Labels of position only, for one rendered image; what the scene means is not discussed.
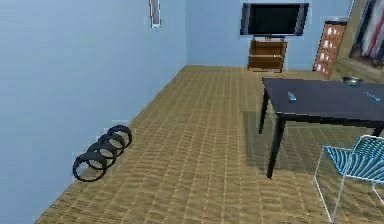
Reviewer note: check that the grey metal bowl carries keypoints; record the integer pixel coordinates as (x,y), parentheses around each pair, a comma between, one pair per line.
(352,80)

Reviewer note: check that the brown wooden television stand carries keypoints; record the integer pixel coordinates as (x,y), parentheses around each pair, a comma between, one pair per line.
(266,56)

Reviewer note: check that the blue remote control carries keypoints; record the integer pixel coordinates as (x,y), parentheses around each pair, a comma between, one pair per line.
(292,96)

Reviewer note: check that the black television set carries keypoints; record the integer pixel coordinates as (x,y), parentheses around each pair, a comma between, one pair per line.
(275,19)

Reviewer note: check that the black dining table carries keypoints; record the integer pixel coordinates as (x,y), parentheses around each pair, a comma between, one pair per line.
(326,100)

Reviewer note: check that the orange panelled room door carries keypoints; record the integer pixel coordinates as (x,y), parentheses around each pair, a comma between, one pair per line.
(329,46)

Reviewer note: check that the thin blue pen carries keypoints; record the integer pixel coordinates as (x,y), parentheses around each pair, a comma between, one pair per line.
(372,96)

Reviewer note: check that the open wooden wardrobe with clothes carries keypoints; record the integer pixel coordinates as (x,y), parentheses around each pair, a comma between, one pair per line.
(366,36)

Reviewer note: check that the grey framed wall picture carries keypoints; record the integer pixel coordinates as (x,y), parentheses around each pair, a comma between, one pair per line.
(155,13)

